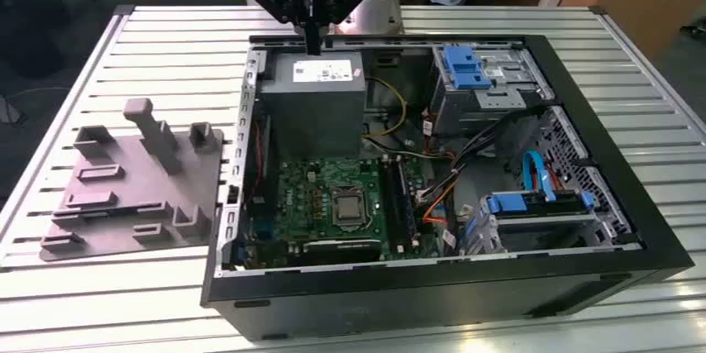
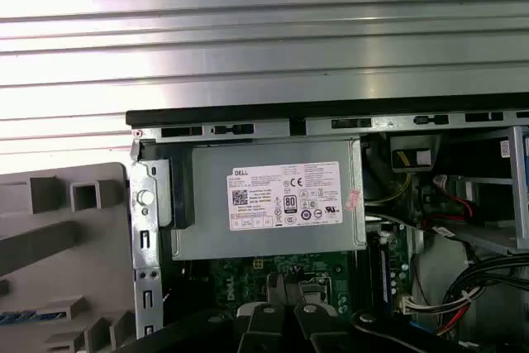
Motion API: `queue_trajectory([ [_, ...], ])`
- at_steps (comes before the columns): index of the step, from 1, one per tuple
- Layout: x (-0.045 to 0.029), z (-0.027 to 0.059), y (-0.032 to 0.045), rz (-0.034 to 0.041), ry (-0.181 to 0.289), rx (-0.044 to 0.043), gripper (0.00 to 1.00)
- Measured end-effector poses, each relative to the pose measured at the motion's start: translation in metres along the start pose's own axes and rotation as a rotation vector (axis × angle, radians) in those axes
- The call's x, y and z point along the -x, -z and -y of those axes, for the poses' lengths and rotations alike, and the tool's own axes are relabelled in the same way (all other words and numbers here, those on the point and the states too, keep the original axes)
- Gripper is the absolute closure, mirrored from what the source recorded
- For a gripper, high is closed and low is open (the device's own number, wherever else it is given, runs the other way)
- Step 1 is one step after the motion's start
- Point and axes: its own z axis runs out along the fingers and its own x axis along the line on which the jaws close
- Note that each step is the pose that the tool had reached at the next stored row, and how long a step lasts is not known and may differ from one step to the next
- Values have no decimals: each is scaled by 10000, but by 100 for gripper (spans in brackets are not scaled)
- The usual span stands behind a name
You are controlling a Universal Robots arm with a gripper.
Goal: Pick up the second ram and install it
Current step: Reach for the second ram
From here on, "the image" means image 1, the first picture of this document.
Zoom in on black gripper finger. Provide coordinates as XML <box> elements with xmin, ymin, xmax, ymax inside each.
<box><xmin>313</xmin><ymin>0</ymin><xmax>375</xmax><ymax>56</ymax></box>
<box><xmin>239</xmin><ymin>0</ymin><xmax>315</xmax><ymax>56</ymax></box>

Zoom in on black RAM slot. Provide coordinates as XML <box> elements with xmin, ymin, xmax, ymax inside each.
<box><xmin>382</xmin><ymin>154</ymin><xmax>402</xmax><ymax>251</ymax></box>

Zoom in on blue plastic drive latch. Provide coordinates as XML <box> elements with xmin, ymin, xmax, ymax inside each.
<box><xmin>443</xmin><ymin>45</ymin><xmax>493</xmax><ymax>90</ymax></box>

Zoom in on grey power supply unit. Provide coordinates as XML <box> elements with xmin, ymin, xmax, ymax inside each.
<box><xmin>257</xmin><ymin>51</ymin><xmax>370</xmax><ymax>160</ymax></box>

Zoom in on metal optical drive cage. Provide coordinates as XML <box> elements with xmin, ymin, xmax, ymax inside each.
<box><xmin>430</xmin><ymin>45</ymin><xmax>557</xmax><ymax>135</ymax></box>

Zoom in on black office chair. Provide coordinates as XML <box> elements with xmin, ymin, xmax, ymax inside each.
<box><xmin>0</xmin><ymin>0</ymin><xmax>74</xmax><ymax>79</ymax></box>

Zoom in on green motherboard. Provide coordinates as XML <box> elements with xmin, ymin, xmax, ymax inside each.
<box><xmin>242</xmin><ymin>154</ymin><xmax>442</xmax><ymax>270</ymax></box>

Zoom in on silver CPU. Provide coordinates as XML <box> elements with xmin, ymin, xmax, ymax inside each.
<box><xmin>334</xmin><ymin>195</ymin><xmax>366</xmax><ymax>222</ymax></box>

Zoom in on grey parts rack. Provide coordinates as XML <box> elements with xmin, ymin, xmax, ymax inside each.
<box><xmin>38</xmin><ymin>97</ymin><xmax>226</xmax><ymax>263</ymax></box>

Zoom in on blue disk carrier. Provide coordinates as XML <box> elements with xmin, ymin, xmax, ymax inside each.
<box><xmin>485</xmin><ymin>191</ymin><xmax>596</xmax><ymax>216</ymax></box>

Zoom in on black graphics card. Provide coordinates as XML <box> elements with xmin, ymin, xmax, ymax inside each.
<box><xmin>301</xmin><ymin>238</ymin><xmax>383</xmax><ymax>266</ymax></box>

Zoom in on metal disk bay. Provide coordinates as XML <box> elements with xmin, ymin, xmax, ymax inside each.
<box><xmin>477</xmin><ymin>191</ymin><xmax>608</xmax><ymax>255</ymax></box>

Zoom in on black chair base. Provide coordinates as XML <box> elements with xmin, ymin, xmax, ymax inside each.
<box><xmin>678</xmin><ymin>17</ymin><xmax>706</xmax><ymax>45</ymax></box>

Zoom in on black PC case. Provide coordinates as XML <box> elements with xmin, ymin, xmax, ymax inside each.
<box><xmin>199</xmin><ymin>33</ymin><xmax>696</xmax><ymax>341</ymax></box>

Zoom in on yellow wire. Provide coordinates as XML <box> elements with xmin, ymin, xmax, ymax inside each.
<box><xmin>363</xmin><ymin>76</ymin><xmax>410</xmax><ymax>138</ymax></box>

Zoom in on orange red wire bundle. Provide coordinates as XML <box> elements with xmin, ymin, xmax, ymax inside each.
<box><xmin>417</xmin><ymin>150</ymin><xmax>470</xmax><ymax>226</ymax></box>

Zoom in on blue SATA cable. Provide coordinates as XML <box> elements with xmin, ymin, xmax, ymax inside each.
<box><xmin>521</xmin><ymin>149</ymin><xmax>557</xmax><ymax>201</ymax></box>

